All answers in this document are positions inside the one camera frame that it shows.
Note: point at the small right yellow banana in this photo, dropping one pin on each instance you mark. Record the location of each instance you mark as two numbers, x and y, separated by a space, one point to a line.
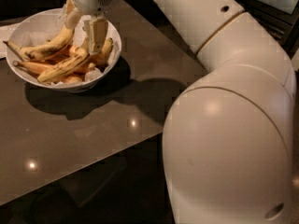
107 48

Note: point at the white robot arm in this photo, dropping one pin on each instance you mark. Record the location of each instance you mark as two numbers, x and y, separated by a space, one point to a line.
227 139

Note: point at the orange banana centre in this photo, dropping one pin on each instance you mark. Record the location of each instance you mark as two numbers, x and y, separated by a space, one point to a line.
98 59

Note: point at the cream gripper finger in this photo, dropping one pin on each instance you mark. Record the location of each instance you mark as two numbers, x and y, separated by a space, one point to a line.
96 30
72 15

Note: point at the top left yellow banana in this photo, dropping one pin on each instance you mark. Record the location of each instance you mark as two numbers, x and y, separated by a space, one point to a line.
44 51

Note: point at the black metal grille appliance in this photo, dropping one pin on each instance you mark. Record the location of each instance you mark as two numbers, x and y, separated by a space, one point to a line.
280 18

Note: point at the orange banana lower left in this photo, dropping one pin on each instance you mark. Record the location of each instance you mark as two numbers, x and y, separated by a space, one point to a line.
33 67

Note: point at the long spotted yellow banana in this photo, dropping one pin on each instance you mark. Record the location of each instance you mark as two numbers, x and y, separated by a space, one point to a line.
66 66

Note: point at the orange banana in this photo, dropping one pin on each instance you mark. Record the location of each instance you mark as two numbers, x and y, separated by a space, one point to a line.
98 59
33 67

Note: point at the white ceramic bowl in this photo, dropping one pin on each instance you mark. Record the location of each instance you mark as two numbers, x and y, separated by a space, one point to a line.
41 26

